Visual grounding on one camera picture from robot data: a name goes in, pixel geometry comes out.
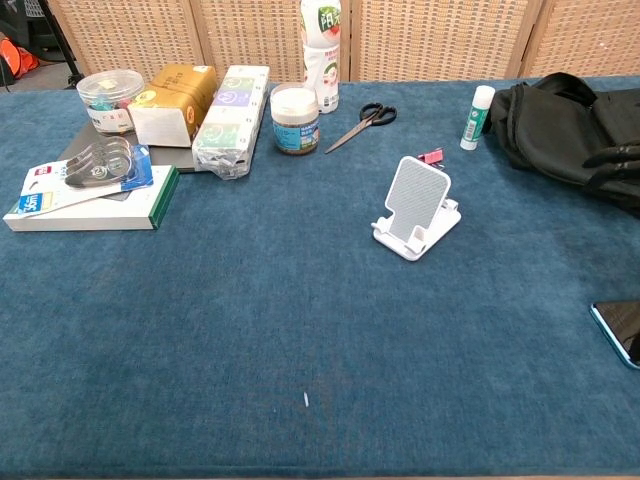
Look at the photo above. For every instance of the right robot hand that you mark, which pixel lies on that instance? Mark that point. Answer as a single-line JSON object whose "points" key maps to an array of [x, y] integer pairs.
{"points": [[625, 160]]}

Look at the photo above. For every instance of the black smartphone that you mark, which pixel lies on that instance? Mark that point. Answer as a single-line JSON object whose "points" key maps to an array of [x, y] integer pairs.
{"points": [[622, 330]]}

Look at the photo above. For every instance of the black backpack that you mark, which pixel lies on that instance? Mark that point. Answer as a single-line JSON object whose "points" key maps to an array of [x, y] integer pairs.
{"points": [[550, 125]]}

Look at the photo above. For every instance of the white folding phone stand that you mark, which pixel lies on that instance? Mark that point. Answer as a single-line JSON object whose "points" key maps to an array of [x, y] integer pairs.
{"points": [[417, 200]]}

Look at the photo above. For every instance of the white book with green spine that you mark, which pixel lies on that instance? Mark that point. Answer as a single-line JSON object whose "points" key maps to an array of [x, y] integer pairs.
{"points": [[100, 215]]}

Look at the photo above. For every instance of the white green glue stick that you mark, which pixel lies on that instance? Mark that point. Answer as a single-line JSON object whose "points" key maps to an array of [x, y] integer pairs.
{"points": [[475, 120]]}

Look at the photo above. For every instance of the pink binder clip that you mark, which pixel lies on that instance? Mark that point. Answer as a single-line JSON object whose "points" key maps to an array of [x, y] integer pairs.
{"points": [[429, 157]]}

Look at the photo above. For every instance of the woven wooden folding screen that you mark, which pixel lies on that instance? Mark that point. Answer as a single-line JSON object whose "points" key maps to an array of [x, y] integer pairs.
{"points": [[425, 40]]}

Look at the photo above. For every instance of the white labelled drink bottle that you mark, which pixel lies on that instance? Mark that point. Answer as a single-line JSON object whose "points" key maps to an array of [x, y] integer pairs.
{"points": [[320, 75]]}

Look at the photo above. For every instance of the white lidded jar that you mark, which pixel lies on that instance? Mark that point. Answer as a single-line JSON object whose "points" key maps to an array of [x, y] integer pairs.
{"points": [[295, 125]]}

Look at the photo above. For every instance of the long plastic wrapped tissue pack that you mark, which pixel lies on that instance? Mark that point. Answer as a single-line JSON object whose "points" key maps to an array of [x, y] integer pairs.
{"points": [[230, 125]]}

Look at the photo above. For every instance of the blue tablecloth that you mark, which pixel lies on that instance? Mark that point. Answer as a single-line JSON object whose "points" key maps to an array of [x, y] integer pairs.
{"points": [[250, 325]]}

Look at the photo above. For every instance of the grey notebook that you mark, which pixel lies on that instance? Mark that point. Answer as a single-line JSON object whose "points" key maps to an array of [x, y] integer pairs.
{"points": [[170, 160]]}

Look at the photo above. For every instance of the golden tissue pack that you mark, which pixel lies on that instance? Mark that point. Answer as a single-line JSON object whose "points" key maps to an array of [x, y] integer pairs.
{"points": [[175, 90]]}

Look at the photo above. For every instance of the clear tub of clips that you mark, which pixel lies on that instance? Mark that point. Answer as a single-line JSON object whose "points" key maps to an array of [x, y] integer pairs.
{"points": [[107, 85]]}

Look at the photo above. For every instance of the correction tape blister pack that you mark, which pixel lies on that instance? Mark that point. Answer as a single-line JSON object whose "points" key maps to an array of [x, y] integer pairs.
{"points": [[95, 165]]}

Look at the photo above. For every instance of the black tripod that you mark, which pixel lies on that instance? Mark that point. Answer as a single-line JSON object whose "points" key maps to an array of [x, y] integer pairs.
{"points": [[62, 42]]}

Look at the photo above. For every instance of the orange object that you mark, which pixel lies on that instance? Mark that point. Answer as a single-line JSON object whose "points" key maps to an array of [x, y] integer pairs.
{"points": [[15, 57]]}

